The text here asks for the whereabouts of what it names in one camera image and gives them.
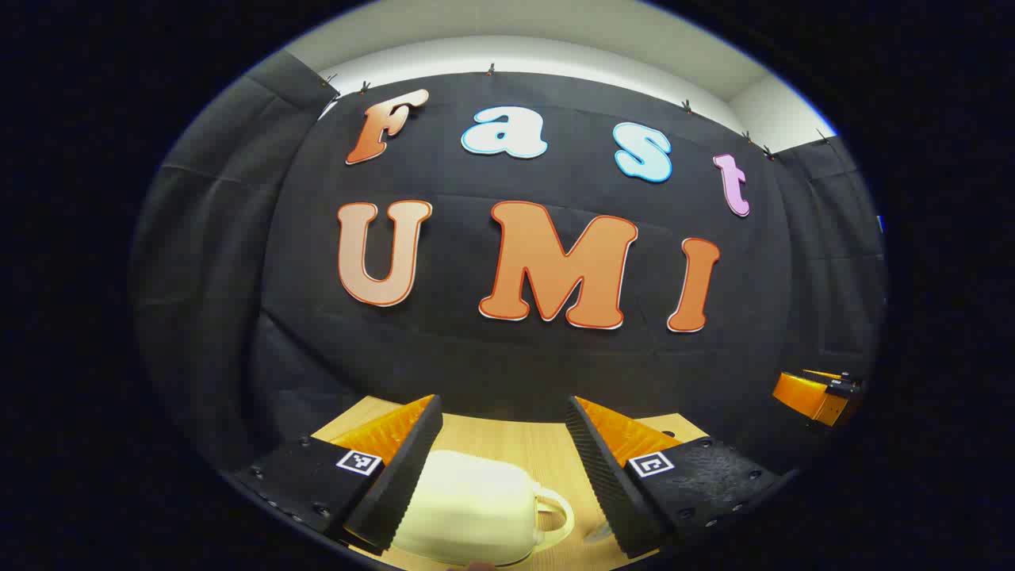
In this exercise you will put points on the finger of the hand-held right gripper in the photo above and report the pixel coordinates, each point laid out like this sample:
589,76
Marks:
809,396

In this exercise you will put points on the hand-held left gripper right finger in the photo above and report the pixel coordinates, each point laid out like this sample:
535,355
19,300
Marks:
607,484

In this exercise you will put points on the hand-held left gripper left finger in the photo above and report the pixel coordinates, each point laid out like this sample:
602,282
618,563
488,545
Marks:
404,476

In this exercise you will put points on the pale yellow suitcase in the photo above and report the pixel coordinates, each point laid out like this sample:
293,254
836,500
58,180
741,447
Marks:
476,500

